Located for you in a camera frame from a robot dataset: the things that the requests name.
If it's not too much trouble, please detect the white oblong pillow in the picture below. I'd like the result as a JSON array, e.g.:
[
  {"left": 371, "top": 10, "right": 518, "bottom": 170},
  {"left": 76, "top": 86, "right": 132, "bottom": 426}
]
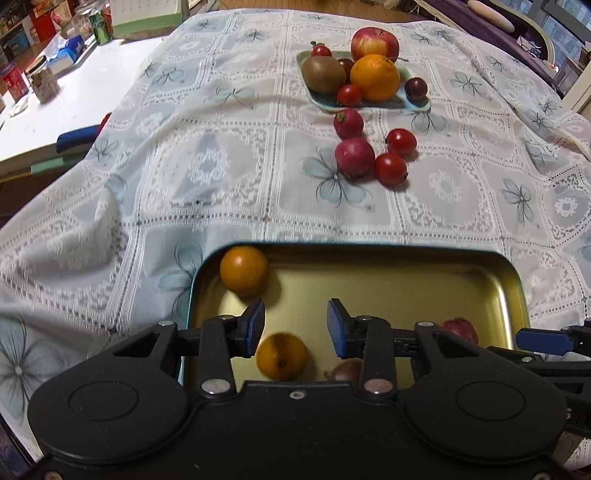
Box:
[{"left": 467, "top": 0, "right": 515, "bottom": 33}]

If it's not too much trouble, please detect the purple red plum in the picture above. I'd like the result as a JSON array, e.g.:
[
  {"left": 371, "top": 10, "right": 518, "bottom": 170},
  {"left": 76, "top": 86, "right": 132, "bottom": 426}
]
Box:
[{"left": 324, "top": 357, "right": 365, "bottom": 383}]

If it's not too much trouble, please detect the desk calendar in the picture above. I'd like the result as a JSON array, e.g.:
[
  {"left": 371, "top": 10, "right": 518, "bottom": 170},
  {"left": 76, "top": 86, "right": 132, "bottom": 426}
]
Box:
[{"left": 111, "top": 0, "right": 184, "bottom": 40}]

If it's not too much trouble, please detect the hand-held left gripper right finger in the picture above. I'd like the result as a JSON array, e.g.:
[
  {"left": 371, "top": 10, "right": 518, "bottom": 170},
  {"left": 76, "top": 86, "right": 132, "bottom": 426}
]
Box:
[{"left": 326, "top": 298, "right": 486, "bottom": 398}]

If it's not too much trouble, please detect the blue tissue box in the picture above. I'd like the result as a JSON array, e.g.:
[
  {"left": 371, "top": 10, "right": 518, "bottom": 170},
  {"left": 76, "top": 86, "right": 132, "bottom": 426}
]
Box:
[{"left": 46, "top": 34, "right": 88, "bottom": 75}]

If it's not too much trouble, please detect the green drink can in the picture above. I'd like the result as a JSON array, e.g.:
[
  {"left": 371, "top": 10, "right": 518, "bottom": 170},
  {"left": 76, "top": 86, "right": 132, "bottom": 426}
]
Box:
[{"left": 89, "top": 10, "right": 113, "bottom": 46}]

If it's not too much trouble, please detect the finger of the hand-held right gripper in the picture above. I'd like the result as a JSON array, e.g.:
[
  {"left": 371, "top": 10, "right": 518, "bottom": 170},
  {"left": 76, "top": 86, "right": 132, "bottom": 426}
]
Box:
[{"left": 516, "top": 318, "right": 591, "bottom": 357}]

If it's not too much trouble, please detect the light green plate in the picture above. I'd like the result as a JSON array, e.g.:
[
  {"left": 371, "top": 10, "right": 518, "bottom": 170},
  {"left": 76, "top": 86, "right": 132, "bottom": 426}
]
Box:
[{"left": 296, "top": 49, "right": 432, "bottom": 114}]

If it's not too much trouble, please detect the blue flat object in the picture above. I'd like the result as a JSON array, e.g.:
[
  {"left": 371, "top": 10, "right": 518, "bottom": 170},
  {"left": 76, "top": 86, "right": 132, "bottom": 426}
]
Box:
[{"left": 56, "top": 124, "right": 103, "bottom": 154}]

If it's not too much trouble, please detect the purple sofa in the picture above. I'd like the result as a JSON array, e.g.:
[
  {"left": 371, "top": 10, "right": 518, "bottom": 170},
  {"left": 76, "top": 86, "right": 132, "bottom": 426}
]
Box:
[{"left": 422, "top": 0, "right": 561, "bottom": 88}]

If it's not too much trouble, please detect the white lace floral tablecloth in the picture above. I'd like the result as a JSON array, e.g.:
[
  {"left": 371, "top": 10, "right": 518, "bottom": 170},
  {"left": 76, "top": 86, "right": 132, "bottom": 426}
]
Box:
[{"left": 0, "top": 8, "right": 591, "bottom": 480}]

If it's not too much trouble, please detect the gold metal tray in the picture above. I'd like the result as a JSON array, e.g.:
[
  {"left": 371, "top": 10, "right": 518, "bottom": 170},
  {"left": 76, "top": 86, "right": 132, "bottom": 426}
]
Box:
[{"left": 181, "top": 242, "right": 533, "bottom": 385}]

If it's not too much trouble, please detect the large orange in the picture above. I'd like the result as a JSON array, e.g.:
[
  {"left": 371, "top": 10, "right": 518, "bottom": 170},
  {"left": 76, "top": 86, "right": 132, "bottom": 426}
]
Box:
[{"left": 349, "top": 54, "right": 401, "bottom": 103}]

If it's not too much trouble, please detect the small orange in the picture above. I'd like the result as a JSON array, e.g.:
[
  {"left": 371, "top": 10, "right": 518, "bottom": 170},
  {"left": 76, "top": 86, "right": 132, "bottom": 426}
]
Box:
[
  {"left": 256, "top": 332, "right": 308, "bottom": 382},
  {"left": 219, "top": 246, "right": 270, "bottom": 297}
]

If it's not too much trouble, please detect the red tin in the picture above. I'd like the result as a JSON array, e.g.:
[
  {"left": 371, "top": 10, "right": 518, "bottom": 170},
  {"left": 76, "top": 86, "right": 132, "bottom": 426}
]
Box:
[{"left": 1, "top": 62, "right": 30, "bottom": 103}]

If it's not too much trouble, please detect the red apple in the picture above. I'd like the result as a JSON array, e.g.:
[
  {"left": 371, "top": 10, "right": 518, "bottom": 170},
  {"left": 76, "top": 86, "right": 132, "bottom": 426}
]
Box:
[{"left": 350, "top": 27, "right": 400, "bottom": 63}]

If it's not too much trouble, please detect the glass jar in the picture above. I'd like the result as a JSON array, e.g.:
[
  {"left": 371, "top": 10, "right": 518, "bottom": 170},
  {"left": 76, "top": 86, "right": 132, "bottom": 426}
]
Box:
[{"left": 25, "top": 55, "right": 61, "bottom": 104}]

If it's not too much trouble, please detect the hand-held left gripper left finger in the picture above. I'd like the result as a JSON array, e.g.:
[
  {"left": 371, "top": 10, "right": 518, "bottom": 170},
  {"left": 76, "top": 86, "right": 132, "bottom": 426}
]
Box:
[{"left": 112, "top": 298, "right": 267, "bottom": 398}]

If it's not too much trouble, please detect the brown kiwi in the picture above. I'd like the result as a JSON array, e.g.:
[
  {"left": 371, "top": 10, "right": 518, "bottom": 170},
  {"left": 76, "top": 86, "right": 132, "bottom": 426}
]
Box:
[{"left": 301, "top": 56, "right": 347, "bottom": 96}]

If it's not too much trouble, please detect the pink radish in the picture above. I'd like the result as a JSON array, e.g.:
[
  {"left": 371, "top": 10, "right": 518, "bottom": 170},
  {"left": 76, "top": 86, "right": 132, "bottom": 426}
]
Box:
[
  {"left": 333, "top": 109, "right": 365, "bottom": 140},
  {"left": 335, "top": 137, "right": 376, "bottom": 179}
]

